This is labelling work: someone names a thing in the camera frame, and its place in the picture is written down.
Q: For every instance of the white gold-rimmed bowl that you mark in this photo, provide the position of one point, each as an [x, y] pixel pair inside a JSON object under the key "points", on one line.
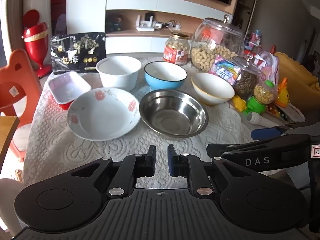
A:
{"points": [[212, 91]]}

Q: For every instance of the yellow orange duck toy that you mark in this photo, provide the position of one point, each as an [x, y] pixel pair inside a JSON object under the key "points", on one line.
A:
{"points": [[282, 96]]}

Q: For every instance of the small yellow duck toy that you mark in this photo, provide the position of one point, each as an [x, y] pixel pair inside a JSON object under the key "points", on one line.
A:
{"points": [[240, 103]]}

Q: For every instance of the orange plastic chair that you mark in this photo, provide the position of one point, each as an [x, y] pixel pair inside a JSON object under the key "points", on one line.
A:
{"points": [[22, 80]]}

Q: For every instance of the white wooden TV cabinet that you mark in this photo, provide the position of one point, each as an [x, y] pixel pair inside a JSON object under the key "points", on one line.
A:
{"points": [[130, 2]]}

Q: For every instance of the white floral plate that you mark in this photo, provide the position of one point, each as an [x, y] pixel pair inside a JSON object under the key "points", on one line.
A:
{"points": [[100, 116]]}

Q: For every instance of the white router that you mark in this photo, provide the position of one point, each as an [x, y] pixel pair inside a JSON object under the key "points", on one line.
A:
{"points": [[145, 26]]}

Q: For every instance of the pink plastic bag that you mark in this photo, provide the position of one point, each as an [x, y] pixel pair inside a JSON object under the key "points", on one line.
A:
{"points": [[268, 62]]}

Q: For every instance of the dark printed board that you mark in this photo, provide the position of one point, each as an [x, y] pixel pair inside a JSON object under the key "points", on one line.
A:
{"points": [[61, 25]]}

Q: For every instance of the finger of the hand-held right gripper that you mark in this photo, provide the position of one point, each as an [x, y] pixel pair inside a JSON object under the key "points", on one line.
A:
{"points": [[266, 133], [220, 148]]}

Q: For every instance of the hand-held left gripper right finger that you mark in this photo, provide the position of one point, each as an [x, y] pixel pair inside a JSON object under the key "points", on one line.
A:
{"points": [[172, 160]]}

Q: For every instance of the wooden table edge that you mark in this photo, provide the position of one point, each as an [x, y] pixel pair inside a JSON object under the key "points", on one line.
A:
{"points": [[7, 130]]}

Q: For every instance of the pink candy packet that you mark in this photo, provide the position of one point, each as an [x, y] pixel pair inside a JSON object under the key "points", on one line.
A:
{"points": [[222, 70]]}

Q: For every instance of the small peanut jar red label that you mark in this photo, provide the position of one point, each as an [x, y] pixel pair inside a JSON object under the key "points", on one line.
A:
{"points": [[175, 52]]}

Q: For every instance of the large glass peanut jar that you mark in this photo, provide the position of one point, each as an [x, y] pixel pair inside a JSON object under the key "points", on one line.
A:
{"points": [[215, 52]]}

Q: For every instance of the glass sunflower seed jar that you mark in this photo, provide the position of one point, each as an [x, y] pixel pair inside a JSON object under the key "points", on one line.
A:
{"points": [[246, 82]]}

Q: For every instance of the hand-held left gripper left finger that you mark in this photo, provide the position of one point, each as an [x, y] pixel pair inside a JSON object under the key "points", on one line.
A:
{"points": [[152, 160]]}

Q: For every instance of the white lace tablecloth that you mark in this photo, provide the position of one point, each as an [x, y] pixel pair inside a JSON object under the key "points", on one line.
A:
{"points": [[62, 150]]}

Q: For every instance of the black snack bag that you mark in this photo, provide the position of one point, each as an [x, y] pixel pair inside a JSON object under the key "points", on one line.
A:
{"points": [[75, 55]]}

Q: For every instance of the large plain white bowl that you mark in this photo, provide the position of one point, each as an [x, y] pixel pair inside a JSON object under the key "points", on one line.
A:
{"points": [[117, 80]]}

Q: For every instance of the printed paper sheets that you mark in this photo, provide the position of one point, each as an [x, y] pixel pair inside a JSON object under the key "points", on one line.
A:
{"points": [[287, 112]]}

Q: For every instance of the colourful toy figure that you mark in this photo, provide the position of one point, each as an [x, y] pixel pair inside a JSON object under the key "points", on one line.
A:
{"points": [[255, 40]]}

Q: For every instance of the green toy candy dispenser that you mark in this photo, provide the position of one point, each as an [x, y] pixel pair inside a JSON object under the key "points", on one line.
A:
{"points": [[265, 93]]}

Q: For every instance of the red pedestal bin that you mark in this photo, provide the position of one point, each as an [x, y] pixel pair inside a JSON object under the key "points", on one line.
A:
{"points": [[36, 42]]}

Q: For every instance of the dark toy vehicle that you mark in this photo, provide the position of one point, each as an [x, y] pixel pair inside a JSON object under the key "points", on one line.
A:
{"points": [[113, 23]]}

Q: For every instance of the blue bowl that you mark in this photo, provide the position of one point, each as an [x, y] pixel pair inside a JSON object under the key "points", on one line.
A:
{"points": [[160, 83]]}

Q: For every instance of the white power strip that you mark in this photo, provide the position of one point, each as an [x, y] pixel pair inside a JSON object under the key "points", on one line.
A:
{"points": [[170, 25]]}

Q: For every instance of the yellow sofa cushion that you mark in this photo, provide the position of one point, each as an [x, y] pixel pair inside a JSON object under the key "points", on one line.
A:
{"points": [[297, 77]]}

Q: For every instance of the red and white rectangular tray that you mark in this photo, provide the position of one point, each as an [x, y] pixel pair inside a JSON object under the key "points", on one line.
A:
{"points": [[67, 87]]}

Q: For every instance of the stainless steel bowl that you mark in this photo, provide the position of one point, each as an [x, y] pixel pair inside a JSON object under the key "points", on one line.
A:
{"points": [[172, 115]]}

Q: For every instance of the white cylinder torch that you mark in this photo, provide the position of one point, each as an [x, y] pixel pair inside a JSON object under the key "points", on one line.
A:
{"points": [[257, 118]]}

